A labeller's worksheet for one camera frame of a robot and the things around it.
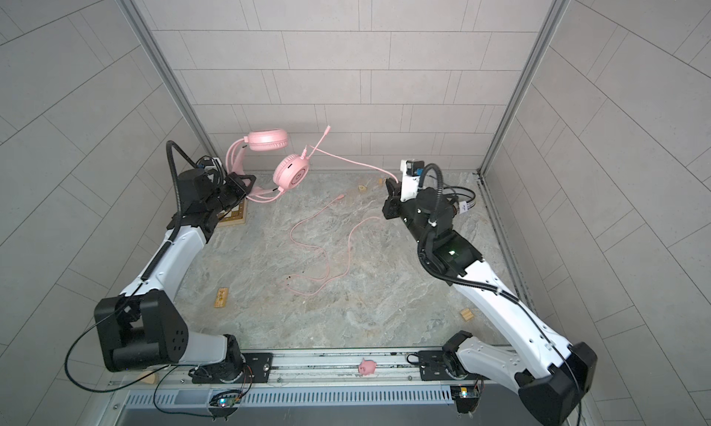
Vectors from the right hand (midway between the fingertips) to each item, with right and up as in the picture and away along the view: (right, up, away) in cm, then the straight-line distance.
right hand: (386, 180), depth 66 cm
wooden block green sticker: (-7, -1, +46) cm, 46 cm away
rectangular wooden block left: (-48, -35, +16) cm, 62 cm away
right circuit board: (+20, -54, +2) cm, 58 cm away
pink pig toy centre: (-4, -48, +5) cm, 48 cm away
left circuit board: (-37, -52, -2) cm, 64 cm away
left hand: (-36, +3, +14) cm, 38 cm away
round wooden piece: (-59, -50, +2) cm, 77 cm away
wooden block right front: (+24, -38, +14) cm, 47 cm away
